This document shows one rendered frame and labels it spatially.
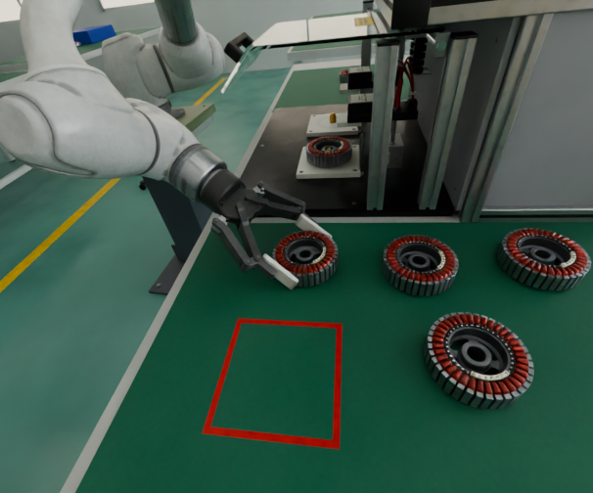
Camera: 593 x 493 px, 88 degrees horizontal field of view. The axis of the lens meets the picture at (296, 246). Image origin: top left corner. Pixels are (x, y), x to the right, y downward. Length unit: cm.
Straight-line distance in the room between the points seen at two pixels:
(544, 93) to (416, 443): 50
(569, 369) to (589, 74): 39
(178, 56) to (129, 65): 16
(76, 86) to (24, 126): 8
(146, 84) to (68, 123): 84
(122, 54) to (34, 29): 73
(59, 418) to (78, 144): 126
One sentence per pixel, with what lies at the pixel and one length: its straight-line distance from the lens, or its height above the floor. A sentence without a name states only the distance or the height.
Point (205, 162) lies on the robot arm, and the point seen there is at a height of 92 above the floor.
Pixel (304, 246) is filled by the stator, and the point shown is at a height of 77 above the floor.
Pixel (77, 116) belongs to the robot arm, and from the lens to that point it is 45.
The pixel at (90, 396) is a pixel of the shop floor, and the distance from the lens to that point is 155.
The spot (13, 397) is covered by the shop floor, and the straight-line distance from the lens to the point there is 176.
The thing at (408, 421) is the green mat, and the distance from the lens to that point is 42.
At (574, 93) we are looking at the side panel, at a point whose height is 97.
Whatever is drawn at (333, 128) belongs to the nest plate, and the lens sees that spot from 98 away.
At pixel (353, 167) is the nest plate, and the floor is 78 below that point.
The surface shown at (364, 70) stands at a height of 92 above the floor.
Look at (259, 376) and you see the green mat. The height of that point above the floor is 75.
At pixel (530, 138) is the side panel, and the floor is 91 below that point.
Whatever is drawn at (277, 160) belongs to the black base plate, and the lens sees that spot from 85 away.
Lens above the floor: 114
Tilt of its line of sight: 42 degrees down
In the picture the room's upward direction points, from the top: 8 degrees counter-clockwise
